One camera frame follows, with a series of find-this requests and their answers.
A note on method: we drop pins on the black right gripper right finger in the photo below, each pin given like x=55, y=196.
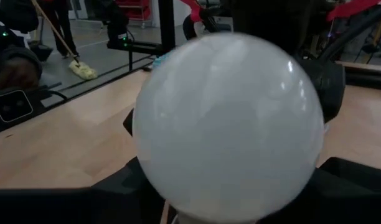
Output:
x=349, y=199

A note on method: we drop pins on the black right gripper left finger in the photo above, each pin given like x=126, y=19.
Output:
x=69, y=205

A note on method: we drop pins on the white frosted lightbulb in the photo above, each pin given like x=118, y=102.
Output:
x=228, y=124

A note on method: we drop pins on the black background robot arm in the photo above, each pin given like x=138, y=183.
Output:
x=117, y=21

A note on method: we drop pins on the light wooden desk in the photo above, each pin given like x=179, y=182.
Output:
x=365, y=67

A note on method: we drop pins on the yellow floor mop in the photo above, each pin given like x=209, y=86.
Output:
x=83, y=71

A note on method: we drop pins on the rack with red bins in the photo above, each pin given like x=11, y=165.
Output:
x=134, y=9

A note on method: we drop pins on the black boxy exterior camera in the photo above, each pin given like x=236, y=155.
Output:
x=13, y=105

